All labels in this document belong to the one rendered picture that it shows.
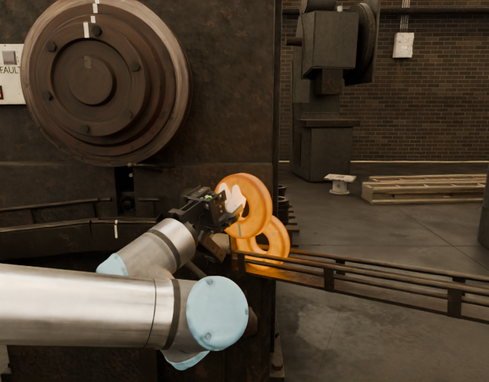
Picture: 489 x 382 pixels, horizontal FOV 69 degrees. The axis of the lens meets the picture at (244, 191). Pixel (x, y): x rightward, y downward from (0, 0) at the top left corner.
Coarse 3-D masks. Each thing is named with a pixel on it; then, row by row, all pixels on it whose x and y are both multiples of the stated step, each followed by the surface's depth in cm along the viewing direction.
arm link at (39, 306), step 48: (0, 288) 37; (48, 288) 39; (96, 288) 42; (144, 288) 44; (192, 288) 46; (0, 336) 37; (48, 336) 39; (96, 336) 41; (144, 336) 43; (192, 336) 45; (240, 336) 46
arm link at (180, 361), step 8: (168, 352) 57; (176, 352) 55; (184, 352) 53; (200, 352) 56; (168, 360) 58; (176, 360) 57; (184, 360) 56; (192, 360) 56; (176, 368) 58; (184, 368) 57
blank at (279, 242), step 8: (272, 216) 92; (272, 224) 90; (280, 224) 91; (264, 232) 92; (272, 232) 90; (280, 232) 89; (240, 240) 97; (248, 240) 96; (272, 240) 91; (280, 240) 90; (288, 240) 91; (240, 248) 98; (248, 248) 96; (256, 248) 97; (272, 248) 91; (280, 248) 90; (288, 248) 91; (248, 256) 97; (280, 256) 90
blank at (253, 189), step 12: (228, 180) 83; (240, 180) 81; (252, 180) 80; (216, 192) 86; (240, 192) 82; (252, 192) 80; (264, 192) 80; (252, 204) 80; (264, 204) 79; (252, 216) 81; (264, 216) 79; (228, 228) 86; (240, 228) 83; (252, 228) 81; (264, 228) 82
